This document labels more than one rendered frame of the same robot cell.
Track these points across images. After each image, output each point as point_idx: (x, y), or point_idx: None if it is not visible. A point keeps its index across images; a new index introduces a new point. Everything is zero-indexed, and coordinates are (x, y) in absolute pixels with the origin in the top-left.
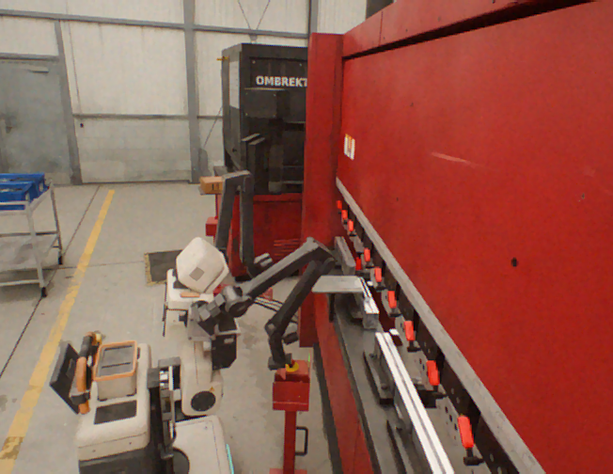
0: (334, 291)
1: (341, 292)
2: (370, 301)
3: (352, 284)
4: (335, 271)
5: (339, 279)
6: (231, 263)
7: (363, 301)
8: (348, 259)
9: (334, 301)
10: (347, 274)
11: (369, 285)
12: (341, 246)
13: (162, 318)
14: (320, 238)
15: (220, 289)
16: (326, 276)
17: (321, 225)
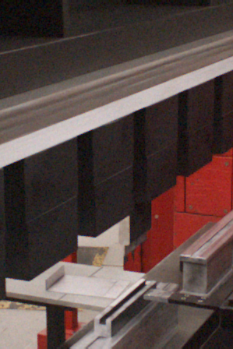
0: (28, 294)
1: (47, 300)
2: (109, 338)
3: (100, 288)
4: (176, 276)
5: (86, 274)
6: None
7: (89, 334)
8: (206, 243)
9: (55, 333)
10: (185, 283)
11: (149, 298)
12: (231, 216)
13: None
14: (217, 199)
15: (72, 332)
16: (62, 263)
17: (218, 162)
